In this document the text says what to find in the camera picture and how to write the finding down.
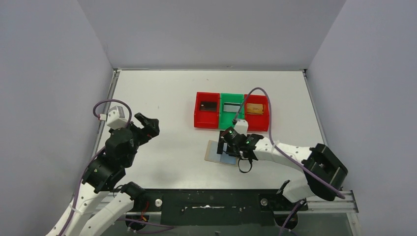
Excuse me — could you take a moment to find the silver VIP card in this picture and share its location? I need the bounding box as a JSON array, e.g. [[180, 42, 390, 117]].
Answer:
[[223, 102, 241, 113]]

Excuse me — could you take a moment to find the black credit card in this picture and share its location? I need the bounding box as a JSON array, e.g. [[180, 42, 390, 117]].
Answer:
[[200, 101, 217, 112]]

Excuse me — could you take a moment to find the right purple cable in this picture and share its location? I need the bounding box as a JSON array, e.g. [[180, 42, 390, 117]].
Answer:
[[232, 87, 346, 236]]

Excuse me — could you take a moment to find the right red plastic bin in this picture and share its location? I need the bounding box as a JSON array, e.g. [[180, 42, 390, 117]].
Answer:
[[243, 94, 269, 132]]

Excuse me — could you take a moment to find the left red plastic bin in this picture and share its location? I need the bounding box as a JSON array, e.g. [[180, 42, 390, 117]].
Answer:
[[194, 92, 220, 129]]

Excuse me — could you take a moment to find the red plastic bin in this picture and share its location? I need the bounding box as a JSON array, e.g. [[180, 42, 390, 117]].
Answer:
[[194, 92, 220, 129], [243, 94, 269, 132]]

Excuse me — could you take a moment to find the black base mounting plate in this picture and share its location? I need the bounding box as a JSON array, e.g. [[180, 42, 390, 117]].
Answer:
[[122, 188, 295, 226]]

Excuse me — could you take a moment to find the green plastic bin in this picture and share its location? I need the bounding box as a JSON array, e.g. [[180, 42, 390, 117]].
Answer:
[[218, 93, 244, 130]]

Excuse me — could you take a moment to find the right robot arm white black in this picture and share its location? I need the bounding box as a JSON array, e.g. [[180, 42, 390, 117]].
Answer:
[[219, 127, 348, 210]]

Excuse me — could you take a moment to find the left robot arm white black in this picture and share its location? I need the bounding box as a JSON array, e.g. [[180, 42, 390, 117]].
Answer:
[[48, 111, 160, 236]]

